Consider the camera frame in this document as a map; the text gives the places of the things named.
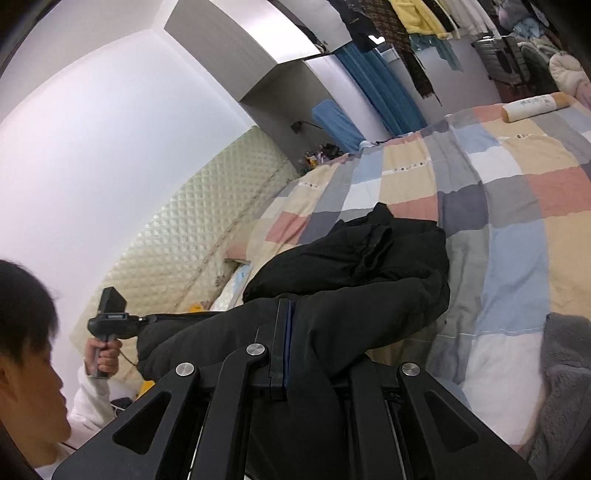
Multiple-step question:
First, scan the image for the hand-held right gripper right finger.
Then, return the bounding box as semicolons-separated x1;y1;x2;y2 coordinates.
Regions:
346;360;539;480

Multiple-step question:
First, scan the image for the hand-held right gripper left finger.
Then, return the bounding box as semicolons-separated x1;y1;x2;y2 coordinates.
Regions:
51;298;294;480

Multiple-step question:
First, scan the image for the black puffer jacket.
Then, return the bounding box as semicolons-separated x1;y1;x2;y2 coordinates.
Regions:
136;202;452;480

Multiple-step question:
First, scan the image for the person's left forearm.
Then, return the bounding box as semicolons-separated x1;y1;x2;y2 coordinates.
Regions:
34;364;140;480

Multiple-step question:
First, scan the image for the pile of clothes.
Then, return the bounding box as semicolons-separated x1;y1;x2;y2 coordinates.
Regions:
498;0;566;57

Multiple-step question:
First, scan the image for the person's left hand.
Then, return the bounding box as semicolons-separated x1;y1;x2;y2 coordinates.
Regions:
84;338;122;380

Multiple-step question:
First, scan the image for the floral pillow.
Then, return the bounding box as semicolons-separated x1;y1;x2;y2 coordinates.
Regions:
210;261;254;311

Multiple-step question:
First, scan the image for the person's head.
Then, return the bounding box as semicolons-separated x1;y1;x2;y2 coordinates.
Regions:
0;259;73;468

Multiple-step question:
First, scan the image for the cream quilted headboard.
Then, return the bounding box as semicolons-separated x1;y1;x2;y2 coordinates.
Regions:
69;126;302;384

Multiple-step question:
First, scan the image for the grey fleece blanket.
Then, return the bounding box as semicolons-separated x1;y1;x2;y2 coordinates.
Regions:
525;312;591;480

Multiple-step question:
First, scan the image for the cluster of small bottles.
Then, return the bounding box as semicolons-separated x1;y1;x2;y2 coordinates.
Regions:
300;144;343;168

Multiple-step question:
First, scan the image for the patchwork checked quilt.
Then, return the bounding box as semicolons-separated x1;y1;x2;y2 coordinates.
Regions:
225;88;591;446

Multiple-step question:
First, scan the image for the blue folded mat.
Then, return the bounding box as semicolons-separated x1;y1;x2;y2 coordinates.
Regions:
311;99;368;154

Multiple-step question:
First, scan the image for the blue curtain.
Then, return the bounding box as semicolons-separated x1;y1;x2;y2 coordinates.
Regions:
334;44;428;140

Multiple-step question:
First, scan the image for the cream rolled pillow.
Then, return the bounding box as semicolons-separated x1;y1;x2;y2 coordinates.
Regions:
501;91;574;124

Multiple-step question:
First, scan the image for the black hanging jacket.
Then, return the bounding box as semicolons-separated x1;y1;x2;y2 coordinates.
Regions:
329;0;385;52

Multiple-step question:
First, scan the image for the brown houndstooth scarf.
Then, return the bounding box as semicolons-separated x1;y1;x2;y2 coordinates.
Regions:
360;0;443;106

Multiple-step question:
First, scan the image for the teal hanging cloth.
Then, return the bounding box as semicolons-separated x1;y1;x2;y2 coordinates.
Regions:
408;34;463;73

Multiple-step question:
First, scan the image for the grey suitcase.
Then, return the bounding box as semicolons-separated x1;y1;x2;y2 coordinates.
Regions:
471;32;528;89

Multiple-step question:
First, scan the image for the cream plush cushion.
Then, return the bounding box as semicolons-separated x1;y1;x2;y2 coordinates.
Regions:
549;51;591;97

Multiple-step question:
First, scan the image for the yellow fleece jacket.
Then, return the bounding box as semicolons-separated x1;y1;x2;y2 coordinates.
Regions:
389;0;456;41

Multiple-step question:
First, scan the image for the white hoodie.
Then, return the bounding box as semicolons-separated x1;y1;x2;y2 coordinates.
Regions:
441;0;496;29

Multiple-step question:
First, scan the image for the grey wall cabinet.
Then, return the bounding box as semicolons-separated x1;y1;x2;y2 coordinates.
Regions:
164;0;393;144

